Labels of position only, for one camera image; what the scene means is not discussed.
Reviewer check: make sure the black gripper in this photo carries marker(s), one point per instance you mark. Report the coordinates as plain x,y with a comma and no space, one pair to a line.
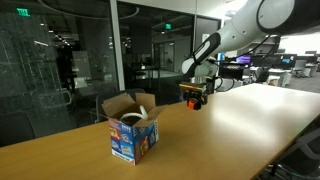
196,94

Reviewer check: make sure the orange and black measuring tape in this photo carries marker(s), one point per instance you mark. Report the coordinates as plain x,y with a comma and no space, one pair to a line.
194,104

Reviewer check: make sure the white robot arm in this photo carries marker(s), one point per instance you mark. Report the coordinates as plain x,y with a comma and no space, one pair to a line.
240,30

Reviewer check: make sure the colourful printed cardboard box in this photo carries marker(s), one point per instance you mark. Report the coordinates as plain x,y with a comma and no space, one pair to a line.
133,136

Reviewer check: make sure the monitor with purple screen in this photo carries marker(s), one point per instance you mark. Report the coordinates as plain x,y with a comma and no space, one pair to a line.
243,59

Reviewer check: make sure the green exit sign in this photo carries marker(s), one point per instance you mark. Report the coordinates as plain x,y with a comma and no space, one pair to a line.
23,12
168,26

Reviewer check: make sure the monitor with blue screen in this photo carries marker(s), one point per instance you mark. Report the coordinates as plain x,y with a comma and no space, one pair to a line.
286,61

